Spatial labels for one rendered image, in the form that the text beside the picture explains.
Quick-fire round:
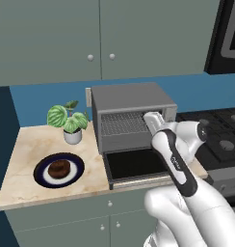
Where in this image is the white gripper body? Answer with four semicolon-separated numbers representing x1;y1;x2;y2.
143;111;167;136

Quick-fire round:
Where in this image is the green plant in white pot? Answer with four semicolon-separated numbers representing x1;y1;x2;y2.
46;99;91;146

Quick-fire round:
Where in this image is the black gas hob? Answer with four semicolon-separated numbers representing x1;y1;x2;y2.
175;107;235;196

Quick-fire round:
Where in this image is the toaster oven door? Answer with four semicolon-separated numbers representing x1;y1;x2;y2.
103;148;175;191

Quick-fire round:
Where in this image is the grey-green wall cupboard door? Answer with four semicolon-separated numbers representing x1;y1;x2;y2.
98;0;222;81
0;0;103;88

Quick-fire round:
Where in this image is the white wall socket plate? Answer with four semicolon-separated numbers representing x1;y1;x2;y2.
85;87;93;108

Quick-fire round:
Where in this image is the grey-green base cupboard door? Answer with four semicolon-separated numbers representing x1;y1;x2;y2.
109;208;160;247
13;215;111;247

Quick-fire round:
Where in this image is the black microwave oven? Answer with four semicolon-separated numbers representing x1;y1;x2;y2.
203;0;235;76

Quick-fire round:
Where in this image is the grey toaster oven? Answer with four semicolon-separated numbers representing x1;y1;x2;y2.
91;82;178;155

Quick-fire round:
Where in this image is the toaster oven wire rack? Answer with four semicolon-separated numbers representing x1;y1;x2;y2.
100;110;163;136

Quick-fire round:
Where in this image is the brown bagel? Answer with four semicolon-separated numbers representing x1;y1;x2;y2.
47;159;71;179

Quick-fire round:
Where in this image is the dark blue white plate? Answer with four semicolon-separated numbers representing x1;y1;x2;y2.
33;151;86;189

